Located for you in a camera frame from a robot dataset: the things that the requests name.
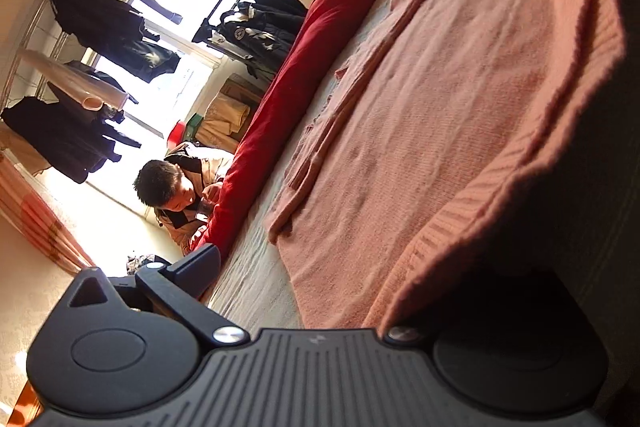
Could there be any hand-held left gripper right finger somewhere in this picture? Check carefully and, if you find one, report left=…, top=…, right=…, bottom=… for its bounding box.
left=385, top=324, right=427, bottom=348

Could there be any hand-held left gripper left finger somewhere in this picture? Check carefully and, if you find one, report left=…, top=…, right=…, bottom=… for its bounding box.
left=64, top=244, right=251, bottom=349

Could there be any pink knitted sweater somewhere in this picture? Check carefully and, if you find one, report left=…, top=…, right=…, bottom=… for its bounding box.
left=263, top=0, right=628, bottom=333

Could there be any yellow draped cloth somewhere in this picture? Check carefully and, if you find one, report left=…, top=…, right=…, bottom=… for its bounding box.
left=197, top=94, right=251, bottom=152

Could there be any pink striped curtain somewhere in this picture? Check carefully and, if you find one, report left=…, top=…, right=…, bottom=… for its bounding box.
left=0, top=152, right=96, bottom=273

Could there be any wooden cabinet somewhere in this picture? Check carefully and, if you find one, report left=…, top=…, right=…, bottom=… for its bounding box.
left=192, top=74, right=267, bottom=152

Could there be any dark hanging garment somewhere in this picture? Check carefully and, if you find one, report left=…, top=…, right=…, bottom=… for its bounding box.
left=47, top=0, right=181, bottom=82
left=0, top=97, right=123, bottom=185

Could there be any red duvet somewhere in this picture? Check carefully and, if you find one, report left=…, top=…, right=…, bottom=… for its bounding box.
left=189, top=0, right=401, bottom=303

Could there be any white plastic roll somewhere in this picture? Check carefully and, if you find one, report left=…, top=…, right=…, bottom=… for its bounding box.
left=20, top=49, right=127, bottom=112

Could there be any black hanging jacket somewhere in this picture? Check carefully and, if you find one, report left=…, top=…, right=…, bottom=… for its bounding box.
left=215, top=0, right=308, bottom=78

